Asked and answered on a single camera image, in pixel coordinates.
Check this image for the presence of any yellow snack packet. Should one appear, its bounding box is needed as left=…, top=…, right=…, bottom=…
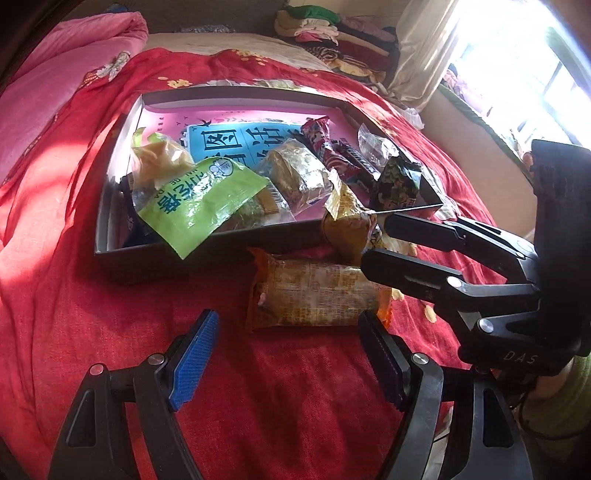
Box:
left=130, top=128, right=195, bottom=199

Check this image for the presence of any dark green snack packet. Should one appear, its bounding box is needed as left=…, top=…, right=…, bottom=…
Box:
left=369, top=156, right=423, bottom=210

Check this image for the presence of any person's right hand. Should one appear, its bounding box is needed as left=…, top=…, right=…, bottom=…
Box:
left=531, top=369, right=566, bottom=407

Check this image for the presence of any pink quilt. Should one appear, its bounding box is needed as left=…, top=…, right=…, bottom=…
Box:
left=0, top=11, right=149, bottom=185

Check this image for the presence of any yellow-brown snack packet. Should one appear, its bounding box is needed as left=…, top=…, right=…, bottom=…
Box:
left=321, top=178, right=393, bottom=266

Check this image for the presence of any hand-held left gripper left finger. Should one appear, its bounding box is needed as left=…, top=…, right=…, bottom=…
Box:
left=48, top=309, right=220, bottom=480

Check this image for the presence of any red and dark snack packet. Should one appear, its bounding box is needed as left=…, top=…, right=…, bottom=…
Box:
left=300, top=116, right=384, bottom=188

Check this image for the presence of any large orange biscuit packet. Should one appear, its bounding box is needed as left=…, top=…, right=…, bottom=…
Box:
left=245, top=247, right=393, bottom=333

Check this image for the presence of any purple patterned cloth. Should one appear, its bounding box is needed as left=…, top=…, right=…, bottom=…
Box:
left=441, top=65, right=490, bottom=109

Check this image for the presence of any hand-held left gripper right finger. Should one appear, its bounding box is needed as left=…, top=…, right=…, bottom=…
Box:
left=358, top=310, right=532, bottom=480

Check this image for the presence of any pile of folded clothes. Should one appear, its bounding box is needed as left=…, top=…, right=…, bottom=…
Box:
left=274, top=4, right=400, bottom=86

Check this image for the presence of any cream curtain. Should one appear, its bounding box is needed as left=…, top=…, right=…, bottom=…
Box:
left=390, top=0, right=467, bottom=112

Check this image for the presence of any small clear snack packet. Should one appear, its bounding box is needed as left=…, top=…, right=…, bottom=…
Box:
left=358, top=124, right=400, bottom=167

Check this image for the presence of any clear packet with brown pastry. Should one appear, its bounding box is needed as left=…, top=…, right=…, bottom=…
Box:
left=222, top=187, right=296, bottom=232

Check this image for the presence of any clear packet with brown cake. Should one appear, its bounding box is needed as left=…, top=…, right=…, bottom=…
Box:
left=268, top=141, right=340, bottom=213

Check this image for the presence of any beige bed sheet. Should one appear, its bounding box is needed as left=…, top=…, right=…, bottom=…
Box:
left=139, top=31, right=333, bottom=71

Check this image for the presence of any person's right forearm green sleeve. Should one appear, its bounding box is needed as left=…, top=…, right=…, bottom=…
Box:
left=522, top=355, right=591, bottom=439

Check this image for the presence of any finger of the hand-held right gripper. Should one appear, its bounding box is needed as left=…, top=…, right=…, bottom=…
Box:
left=360, top=248, right=541, bottom=324
left=383, top=210, right=539, bottom=267

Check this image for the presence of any grey pillow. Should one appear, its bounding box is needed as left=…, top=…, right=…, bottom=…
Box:
left=148, top=0, right=287, bottom=35

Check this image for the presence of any blue snack packet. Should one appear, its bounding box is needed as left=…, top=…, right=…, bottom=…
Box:
left=117, top=175, right=160, bottom=247

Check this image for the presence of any grey cardboard box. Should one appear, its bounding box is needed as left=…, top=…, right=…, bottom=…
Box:
left=93, top=85, right=446, bottom=284

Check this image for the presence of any white crumpled bag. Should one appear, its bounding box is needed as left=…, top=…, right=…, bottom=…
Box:
left=399, top=107, right=424, bottom=131

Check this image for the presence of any red floral blanket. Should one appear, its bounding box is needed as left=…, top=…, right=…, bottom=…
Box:
left=0, top=46, right=509, bottom=480

